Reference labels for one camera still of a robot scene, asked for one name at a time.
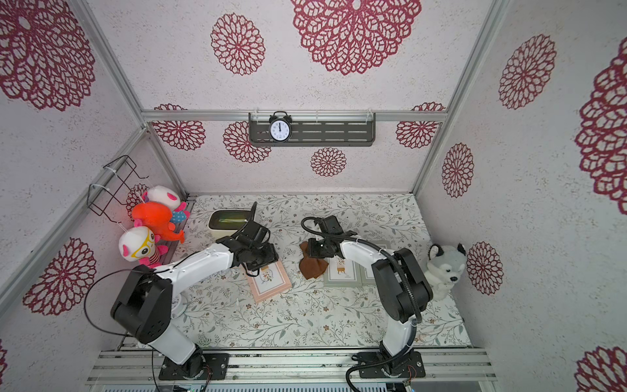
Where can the grey husky plush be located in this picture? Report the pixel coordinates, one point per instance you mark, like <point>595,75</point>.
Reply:
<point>444,267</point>

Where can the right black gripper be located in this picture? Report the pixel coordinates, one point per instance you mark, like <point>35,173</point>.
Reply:
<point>316,248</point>

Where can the white pink plush top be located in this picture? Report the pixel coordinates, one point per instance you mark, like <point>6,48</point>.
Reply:
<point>165,196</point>

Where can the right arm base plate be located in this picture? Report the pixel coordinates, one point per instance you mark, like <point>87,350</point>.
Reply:
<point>374,365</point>

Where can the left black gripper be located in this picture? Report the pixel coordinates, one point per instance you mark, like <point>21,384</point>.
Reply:
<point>271,256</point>

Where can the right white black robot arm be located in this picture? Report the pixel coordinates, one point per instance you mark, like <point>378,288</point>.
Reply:
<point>401,284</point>

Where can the cream box with green lid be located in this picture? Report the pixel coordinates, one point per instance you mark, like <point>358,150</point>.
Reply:
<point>223,223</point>

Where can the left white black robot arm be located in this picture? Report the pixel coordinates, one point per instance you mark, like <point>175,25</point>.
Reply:
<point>143,306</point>

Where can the brown cloth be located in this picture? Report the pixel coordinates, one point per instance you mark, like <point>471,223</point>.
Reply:
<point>310,267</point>

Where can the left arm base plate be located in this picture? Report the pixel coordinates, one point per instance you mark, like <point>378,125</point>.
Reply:
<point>200,365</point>

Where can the grey wall shelf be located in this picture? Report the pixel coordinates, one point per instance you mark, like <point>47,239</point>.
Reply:
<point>316,133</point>

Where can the red plush toy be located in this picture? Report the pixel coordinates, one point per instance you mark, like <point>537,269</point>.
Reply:
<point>157,217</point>

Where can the white round alarm clock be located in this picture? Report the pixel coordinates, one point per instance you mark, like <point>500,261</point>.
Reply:
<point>179,305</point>

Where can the white plush with yellow glasses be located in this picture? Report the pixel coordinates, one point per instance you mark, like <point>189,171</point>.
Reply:
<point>140,244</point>

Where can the pink picture frame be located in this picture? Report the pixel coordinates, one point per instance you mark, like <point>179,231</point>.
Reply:
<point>271,280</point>

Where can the black wire basket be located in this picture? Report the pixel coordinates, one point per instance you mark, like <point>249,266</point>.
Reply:
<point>116,189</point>

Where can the black alarm clock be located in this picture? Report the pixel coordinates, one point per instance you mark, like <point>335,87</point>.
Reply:
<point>280,126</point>

